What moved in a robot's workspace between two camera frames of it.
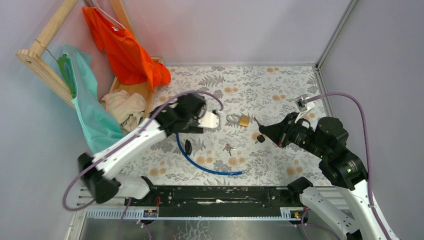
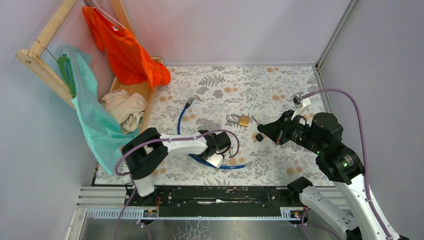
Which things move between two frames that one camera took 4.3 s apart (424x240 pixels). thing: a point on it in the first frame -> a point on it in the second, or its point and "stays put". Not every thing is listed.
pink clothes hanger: x=110 y=17 stays put
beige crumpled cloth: x=127 y=110 stays put
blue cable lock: x=239 y=173 -> x=189 y=102
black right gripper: x=277 y=132 stays put
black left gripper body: x=192 y=125 -> x=204 y=156
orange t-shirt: x=131 y=64 stays put
